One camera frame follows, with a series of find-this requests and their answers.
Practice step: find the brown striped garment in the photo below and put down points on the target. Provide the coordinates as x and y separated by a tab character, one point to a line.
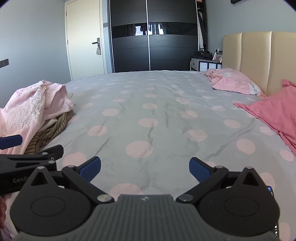
46	136

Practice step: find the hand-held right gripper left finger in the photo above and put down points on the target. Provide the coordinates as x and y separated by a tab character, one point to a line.
89	168

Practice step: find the cream door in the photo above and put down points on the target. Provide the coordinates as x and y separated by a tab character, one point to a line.
81	46

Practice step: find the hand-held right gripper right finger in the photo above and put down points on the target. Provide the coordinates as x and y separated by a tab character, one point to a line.
198	170

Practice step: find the bed with polka dot sheet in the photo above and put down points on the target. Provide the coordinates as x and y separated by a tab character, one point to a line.
161	104

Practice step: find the pink lace-trimmed garment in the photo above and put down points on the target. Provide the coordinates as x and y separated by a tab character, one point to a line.
20	109

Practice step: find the white nightstand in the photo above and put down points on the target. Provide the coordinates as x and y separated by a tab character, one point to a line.
196	63

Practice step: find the photo frame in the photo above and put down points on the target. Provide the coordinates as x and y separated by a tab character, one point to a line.
217	57

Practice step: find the framed wall picture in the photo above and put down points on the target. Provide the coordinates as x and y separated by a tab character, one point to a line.
237	1

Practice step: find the black bag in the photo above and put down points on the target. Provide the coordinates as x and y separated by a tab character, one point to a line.
202	55

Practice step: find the small hanging fabric pouch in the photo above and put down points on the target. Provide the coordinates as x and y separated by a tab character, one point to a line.
98	51

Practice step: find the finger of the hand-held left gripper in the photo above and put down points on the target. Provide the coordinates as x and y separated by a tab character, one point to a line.
10	141
54	151

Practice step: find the black sliding wardrobe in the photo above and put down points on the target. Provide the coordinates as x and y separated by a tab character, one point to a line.
129	53

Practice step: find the light pink printed pillow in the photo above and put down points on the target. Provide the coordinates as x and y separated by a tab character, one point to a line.
231	83

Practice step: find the dark pink pillow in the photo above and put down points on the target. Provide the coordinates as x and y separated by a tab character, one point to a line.
272	109

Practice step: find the grey wall switch plate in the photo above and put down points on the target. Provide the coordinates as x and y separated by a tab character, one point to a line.
4	63

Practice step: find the beige padded headboard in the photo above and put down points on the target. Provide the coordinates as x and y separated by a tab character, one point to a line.
254	53

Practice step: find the hanging clothes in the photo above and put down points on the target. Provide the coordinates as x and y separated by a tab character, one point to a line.
203	27

